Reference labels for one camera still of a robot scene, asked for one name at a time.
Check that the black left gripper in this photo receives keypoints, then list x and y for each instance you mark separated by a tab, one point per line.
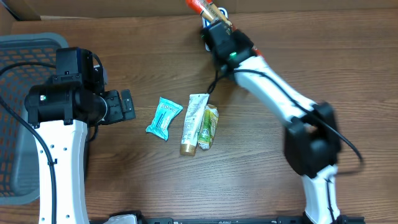
119	112

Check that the teal wet wipes pack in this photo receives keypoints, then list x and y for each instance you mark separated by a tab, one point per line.
166	111

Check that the white cream tube gold cap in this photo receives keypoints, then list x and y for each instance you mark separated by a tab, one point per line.
192	123

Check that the green tea packet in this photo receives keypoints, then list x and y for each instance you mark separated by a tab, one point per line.
208	128

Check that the spaghetti pack with red ends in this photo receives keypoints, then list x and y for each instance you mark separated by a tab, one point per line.
211	12

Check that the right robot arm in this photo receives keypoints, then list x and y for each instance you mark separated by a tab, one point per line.
310	143

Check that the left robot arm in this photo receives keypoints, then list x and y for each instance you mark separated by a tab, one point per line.
61	114

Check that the white barcode scanner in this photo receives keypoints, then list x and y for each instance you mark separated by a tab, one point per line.
206	23

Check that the grey plastic basket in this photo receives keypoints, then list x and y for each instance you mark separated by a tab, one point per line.
19	159

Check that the brown cardboard backdrop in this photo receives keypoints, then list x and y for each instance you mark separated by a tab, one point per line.
33	10

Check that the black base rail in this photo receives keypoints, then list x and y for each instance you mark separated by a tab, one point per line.
141	219

